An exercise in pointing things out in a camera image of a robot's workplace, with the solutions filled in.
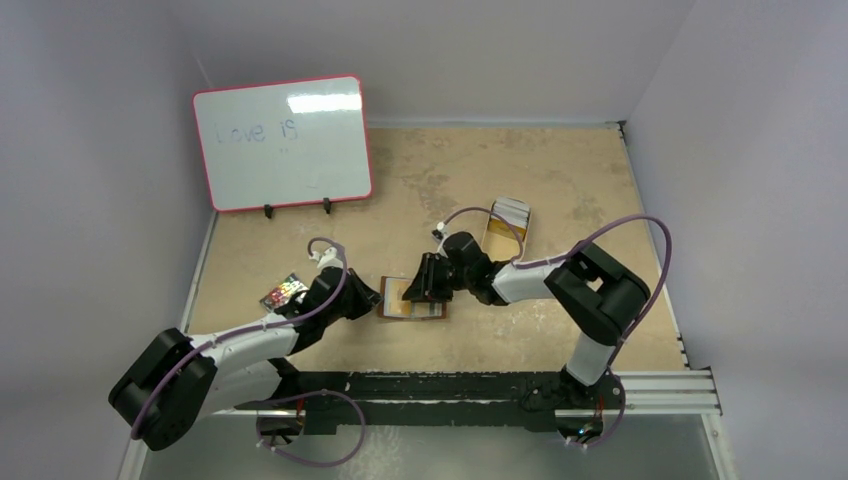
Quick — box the brown leather card holder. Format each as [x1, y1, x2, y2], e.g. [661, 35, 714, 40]
[377, 276, 448, 320]

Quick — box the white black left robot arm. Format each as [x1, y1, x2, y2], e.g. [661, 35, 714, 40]
[108, 267, 382, 451]

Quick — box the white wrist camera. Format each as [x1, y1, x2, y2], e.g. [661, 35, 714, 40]
[431, 222, 451, 242]
[310, 247, 346, 270]

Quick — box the pink framed whiteboard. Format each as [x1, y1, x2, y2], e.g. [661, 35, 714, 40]
[192, 74, 374, 213]

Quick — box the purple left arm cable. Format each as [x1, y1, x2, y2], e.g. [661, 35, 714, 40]
[129, 237, 367, 469]

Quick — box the pack of coloured markers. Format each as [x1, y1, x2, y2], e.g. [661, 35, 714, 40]
[259, 273, 308, 312]

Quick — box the beige oval card tray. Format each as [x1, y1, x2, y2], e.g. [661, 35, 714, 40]
[482, 219, 527, 261]

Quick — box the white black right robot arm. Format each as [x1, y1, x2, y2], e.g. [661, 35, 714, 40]
[402, 231, 655, 407]

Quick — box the aluminium rail frame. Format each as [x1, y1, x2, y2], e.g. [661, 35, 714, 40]
[135, 367, 723, 439]

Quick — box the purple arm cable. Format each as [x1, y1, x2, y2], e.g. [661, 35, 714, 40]
[433, 206, 674, 452]
[129, 237, 367, 469]

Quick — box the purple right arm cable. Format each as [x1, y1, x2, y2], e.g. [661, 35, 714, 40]
[433, 206, 674, 452]

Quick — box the yellow credit card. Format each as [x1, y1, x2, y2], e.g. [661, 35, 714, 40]
[400, 302, 446, 319]
[381, 277, 412, 319]

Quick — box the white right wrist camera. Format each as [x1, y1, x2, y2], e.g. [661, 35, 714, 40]
[431, 222, 451, 242]

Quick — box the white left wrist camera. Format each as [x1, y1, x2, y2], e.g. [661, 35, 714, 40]
[310, 247, 346, 270]

